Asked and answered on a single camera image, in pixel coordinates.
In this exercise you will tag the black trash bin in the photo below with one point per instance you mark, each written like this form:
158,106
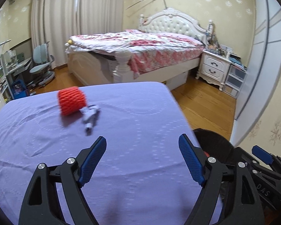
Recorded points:
215,145

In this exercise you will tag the beige curtains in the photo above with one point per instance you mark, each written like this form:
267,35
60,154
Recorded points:
55,21

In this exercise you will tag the red foam net sleeve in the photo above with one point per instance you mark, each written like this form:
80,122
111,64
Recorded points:
71,100

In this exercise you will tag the sliding wardrobe door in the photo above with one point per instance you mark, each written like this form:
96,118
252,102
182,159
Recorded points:
263,71

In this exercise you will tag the purple tablecloth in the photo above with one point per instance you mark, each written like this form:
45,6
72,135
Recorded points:
142,177

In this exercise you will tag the light green desk chair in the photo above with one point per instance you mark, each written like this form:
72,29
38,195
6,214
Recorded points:
43,66

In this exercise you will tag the white storage box under bed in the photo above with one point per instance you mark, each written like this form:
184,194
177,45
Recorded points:
177,81

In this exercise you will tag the plastic drawer unit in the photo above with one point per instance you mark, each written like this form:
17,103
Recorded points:
234,81

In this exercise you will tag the pink floral bedspread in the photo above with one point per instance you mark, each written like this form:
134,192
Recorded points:
149,51

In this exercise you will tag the study desk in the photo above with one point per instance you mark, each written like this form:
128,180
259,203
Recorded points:
12,67

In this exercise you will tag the white nightstand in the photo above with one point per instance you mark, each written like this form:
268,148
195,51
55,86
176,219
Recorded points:
213,68

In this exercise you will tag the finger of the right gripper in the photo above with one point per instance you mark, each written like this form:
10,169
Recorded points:
263,155

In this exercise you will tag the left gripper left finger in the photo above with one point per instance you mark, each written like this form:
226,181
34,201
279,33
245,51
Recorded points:
41,203

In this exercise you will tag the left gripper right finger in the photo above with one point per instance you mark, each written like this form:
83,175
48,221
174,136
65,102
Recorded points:
241,204

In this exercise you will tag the white bed with headboard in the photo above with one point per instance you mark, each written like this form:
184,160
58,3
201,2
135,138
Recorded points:
92,68

